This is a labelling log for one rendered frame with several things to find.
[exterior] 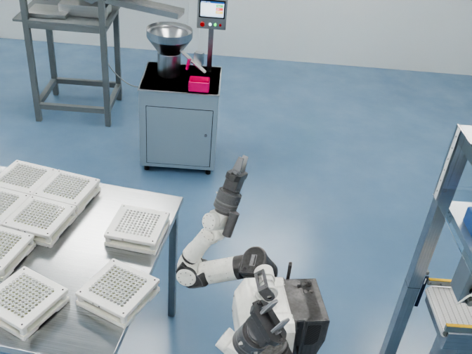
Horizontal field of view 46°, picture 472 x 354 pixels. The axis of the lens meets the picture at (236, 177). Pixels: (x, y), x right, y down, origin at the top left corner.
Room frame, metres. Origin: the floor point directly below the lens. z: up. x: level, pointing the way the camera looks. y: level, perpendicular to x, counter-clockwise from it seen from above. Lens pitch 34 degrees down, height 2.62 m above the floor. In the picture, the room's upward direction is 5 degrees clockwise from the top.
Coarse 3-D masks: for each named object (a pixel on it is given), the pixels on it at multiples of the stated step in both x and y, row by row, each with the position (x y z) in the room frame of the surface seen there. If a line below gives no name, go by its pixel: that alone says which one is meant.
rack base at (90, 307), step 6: (150, 294) 1.61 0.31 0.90; (156, 294) 1.64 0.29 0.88; (144, 300) 1.58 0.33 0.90; (150, 300) 1.60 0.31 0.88; (84, 306) 1.52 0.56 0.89; (90, 306) 1.52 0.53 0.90; (138, 306) 1.54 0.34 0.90; (96, 312) 1.50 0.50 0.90; (102, 312) 1.49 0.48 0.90; (132, 312) 1.51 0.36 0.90; (138, 312) 1.52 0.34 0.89; (108, 318) 1.47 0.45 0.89; (114, 318) 1.47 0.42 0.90; (132, 318) 1.48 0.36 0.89; (120, 324) 1.45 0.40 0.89; (126, 324) 1.45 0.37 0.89
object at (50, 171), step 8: (16, 160) 2.44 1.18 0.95; (8, 168) 2.36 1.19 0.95; (24, 168) 2.37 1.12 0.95; (48, 168) 2.39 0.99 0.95; (0, 176) 2.28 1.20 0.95; (48, 176) 2.32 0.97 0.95; (0, 184) 2.21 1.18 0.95; (8, 184) 2.22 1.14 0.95; (40, 184) 2.24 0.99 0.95; (24, 192) 2.16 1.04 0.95; (32, 192) 2.17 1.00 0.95
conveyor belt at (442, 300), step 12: (432, 288) 1.88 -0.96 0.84; (444, 288) 1.89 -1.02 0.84; (432, 300) 1.81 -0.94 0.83; (444, 300) 1.81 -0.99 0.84; (456, 300) 1.82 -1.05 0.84; (444, 312) 1.74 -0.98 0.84; (456, 312) 1.74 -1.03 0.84; (468, 312) 1.75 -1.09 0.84; (444, 324) 1.66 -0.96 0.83; (444, 336) 1.64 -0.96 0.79
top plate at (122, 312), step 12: (108, 264) 1.72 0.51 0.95; (120, 264) 1.73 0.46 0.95; (96, 276) 1.64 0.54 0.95; (144, 276) 1.67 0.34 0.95; (84, 288) 1.57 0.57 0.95; (120, 288) 1.59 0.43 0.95; (144, 288) 1.60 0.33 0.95; (84, 300) 1.52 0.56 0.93; (96, 300) 1.51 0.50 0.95; (108, 300) 1.52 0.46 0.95; (132, 300) 1.53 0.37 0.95; (108, 312) 1.47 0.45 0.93; (120, 312) 1.46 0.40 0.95
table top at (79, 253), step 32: (128, 192) 2.34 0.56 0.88; (96, 224) 2.06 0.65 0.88; (32, 256) 1.79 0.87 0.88; (64, 256) 1.81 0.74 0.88; (96, 256) 1.83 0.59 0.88; (128, 256) 1.85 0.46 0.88; (64, 320) 1.46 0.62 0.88; (96, 320) 1.47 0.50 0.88; (32, 352) 1.30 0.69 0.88; (64, 352) 1.31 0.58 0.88; (96, 352) 1.32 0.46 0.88
